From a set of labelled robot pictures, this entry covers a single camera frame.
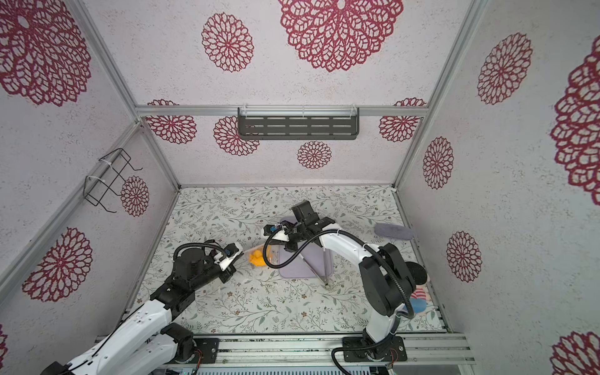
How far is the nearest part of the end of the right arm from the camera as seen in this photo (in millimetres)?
670

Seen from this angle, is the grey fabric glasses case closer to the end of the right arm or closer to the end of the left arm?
the end of the right arm

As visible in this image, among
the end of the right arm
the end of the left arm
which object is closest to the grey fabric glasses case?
the end of the right arm
